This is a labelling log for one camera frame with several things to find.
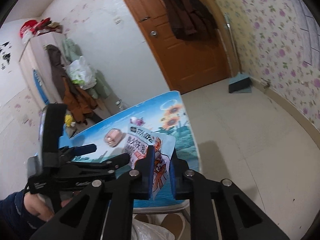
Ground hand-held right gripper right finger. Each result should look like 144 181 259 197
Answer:
169 150 290 240

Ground translucent white plastic bag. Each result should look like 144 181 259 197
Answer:
132 217 175 240

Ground white printed snack packet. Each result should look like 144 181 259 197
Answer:
122 124 175 200

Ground red white bag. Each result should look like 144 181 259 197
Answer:
19 19 42 44

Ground pink toy block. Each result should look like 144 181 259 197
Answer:
104 128 123 147

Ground pale green hanging jacket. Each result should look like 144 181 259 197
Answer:
62 38 110 99

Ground blue printed folding table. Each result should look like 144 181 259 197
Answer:
34 91 202 240

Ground brown wooden door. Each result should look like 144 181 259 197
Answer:
111 0 232 94

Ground brown orange hanging jacket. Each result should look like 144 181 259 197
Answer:
46 44 103 124

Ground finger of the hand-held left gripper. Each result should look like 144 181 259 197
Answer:
71 153 131 178
59 144 98 161

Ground person's left hand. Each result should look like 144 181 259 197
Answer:
24 194 73 222

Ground yellow plush toy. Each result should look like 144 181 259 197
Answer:
64 114 76 127

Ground beige wardrobe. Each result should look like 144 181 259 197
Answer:
19 31 120 120

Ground dustpan with broom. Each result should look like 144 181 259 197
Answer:
224 12 252 95

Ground white green-print plastic bag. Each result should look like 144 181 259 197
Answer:
65 56 97 90

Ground dark brown hanging jacket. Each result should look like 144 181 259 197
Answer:
159 0 218 40

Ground dark red gift boxes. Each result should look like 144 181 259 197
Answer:
37 17 63 34

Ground person's left forearm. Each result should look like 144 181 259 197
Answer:
0 191 48 240

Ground black wall stickers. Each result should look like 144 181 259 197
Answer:
0 41 13 72

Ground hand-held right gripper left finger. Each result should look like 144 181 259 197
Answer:
30 145 155 240

